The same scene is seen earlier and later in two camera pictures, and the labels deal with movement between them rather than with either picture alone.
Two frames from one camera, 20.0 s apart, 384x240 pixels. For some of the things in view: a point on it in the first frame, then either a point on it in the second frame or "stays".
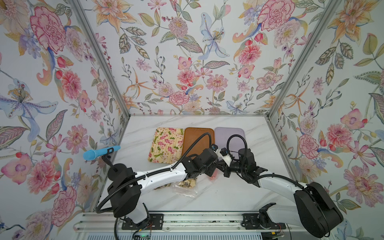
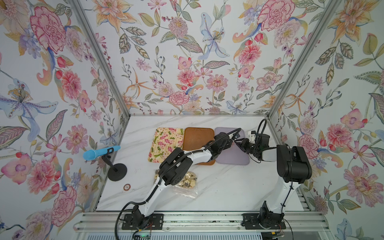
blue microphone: (91, 154) stays
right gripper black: (227, 172) -> (243, 144)
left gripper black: (213, 164) -> (226, 145)
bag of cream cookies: (187, 188) stays
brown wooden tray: (191, 134) stays
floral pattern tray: (167, 145) stays
